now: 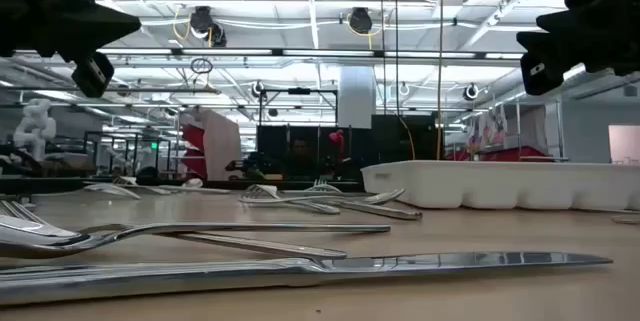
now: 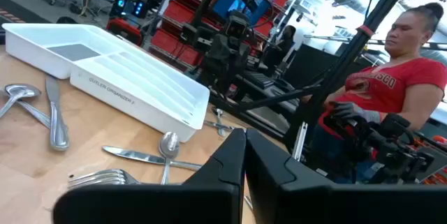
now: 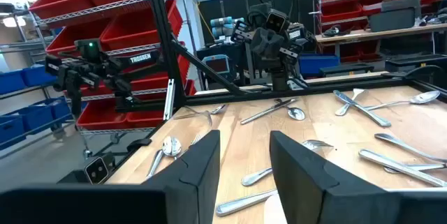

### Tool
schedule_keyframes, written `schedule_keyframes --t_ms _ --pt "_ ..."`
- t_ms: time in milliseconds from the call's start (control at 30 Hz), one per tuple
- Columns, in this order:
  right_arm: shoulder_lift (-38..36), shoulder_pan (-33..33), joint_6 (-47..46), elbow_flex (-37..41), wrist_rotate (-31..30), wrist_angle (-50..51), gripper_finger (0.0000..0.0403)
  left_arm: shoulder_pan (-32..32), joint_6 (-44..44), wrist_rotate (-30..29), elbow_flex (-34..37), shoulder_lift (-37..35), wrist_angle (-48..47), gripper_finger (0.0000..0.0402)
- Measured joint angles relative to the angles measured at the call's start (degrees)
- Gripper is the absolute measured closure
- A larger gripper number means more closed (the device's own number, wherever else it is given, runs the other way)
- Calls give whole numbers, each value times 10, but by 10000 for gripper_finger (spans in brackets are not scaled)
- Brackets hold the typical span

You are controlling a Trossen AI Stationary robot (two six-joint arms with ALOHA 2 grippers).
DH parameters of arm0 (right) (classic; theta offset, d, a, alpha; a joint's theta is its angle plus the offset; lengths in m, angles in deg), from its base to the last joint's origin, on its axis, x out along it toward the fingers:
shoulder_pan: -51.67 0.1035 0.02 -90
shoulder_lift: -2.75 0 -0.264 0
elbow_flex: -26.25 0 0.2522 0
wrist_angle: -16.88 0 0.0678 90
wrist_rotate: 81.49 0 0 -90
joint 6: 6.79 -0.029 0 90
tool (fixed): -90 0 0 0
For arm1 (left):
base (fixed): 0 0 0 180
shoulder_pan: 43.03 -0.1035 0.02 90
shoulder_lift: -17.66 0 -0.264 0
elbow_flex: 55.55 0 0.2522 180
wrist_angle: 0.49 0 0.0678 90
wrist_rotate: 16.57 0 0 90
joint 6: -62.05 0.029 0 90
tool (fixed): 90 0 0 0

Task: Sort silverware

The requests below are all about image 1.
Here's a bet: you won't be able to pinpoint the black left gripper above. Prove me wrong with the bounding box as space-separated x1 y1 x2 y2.
0 0 142 99

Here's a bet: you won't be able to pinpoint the silver metal fork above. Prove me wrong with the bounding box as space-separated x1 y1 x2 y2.
0 199 348 261
302 178 345 196
238 183 342 216
110 175 172 196

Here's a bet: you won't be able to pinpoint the silver metal knife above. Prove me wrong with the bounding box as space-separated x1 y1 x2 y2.
0 250 614 307
323 197 425 222
149 184 232 196

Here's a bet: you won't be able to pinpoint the white robot figure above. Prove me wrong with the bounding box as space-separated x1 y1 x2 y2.
12 98 58 162

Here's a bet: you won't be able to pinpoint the metal shelf rack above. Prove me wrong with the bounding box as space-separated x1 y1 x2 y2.
472 99 569 163

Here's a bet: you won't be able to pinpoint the colourful hanging cloth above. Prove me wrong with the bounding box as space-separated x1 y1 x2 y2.
467 105 509 152

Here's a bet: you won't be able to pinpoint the white plastic cutlery tray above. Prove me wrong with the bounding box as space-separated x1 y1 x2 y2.
359 159 640 211

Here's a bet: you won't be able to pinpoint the red and pink partition panel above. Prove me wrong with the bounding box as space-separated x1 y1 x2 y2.
178 106 244 182

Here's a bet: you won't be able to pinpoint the black panel screens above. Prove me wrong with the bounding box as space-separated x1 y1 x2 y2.
256 113 444 182

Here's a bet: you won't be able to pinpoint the white square pillar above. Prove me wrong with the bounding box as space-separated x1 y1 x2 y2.
338 65 377 130

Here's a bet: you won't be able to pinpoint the person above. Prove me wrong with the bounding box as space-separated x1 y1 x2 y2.
287 135 321 181

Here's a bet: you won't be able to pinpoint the black workstation frame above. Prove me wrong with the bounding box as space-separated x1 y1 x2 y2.
82 129 174 178

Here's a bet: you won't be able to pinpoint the oval wire ring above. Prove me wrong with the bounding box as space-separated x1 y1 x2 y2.
189 56 215 76

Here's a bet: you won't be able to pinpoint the pink wall board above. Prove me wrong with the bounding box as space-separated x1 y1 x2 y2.
608 124 640 165

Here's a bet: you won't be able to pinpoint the black metal table frame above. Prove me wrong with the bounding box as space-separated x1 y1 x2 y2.
0 176 364 194

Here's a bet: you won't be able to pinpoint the black hanging cable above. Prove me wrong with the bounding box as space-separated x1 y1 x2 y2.
393 0 401 118
378 0 387 117

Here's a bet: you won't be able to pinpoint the short curved yellow cable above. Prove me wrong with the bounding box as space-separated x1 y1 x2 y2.
398 115 417 161

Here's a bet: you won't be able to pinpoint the black camera equipment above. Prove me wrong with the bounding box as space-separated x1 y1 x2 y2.
224 150 281 182

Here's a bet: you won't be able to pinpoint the black metal rig frame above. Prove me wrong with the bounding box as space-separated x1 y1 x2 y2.
257 88 340 127

